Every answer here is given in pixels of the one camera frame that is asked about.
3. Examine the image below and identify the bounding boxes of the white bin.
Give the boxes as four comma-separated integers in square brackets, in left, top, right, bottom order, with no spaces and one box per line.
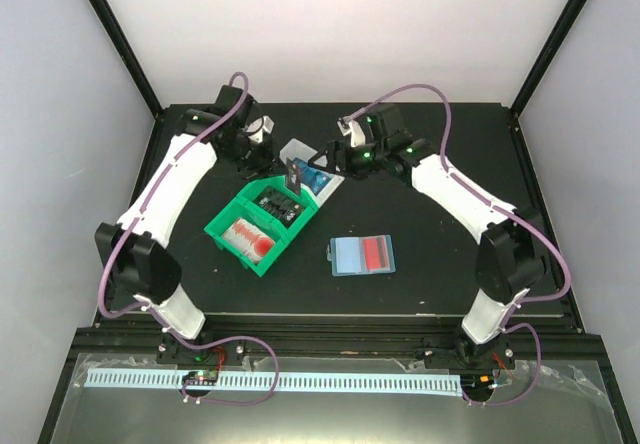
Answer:
[279,139,345,208]

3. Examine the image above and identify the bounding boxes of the green front bin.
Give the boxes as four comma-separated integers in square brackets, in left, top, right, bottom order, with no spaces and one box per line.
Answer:
[204,199,290,277]

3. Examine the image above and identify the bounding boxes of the green bin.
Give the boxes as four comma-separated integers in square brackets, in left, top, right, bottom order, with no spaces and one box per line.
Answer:
[236,176,319,243]
[204,199,290,277]

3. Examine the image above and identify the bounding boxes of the blue card holder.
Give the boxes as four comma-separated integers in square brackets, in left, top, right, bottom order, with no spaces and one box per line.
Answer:
[326,235,396,277]

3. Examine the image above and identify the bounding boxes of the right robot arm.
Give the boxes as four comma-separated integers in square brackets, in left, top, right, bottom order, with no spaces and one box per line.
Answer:
[307,104,548,367]

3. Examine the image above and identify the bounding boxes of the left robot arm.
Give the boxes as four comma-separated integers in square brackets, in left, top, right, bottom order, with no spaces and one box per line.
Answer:
[94,81,275,363]

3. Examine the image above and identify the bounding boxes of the blue cards stack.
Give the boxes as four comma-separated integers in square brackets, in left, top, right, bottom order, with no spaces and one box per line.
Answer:
[294,158,332,195]

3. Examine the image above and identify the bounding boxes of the black vip cards stack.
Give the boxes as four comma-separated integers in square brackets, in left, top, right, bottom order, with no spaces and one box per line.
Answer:
[254,187,305,228]

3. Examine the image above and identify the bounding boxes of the red white cards stack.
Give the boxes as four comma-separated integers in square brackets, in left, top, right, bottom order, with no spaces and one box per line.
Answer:
[222,218,275,264]

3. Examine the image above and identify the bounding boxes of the small circuit board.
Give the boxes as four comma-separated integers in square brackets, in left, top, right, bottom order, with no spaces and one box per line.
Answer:
[183,370,218,386]

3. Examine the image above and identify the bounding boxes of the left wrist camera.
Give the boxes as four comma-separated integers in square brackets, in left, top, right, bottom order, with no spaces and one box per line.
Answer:
[245,115,274,144]

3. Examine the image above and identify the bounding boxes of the black aluminium frame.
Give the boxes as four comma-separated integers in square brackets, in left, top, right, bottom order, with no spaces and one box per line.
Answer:
[37,0,640,444]

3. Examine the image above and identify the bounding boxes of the white slotted cable duct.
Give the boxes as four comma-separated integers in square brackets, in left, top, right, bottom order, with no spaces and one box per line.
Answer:
[84,368,462,397]

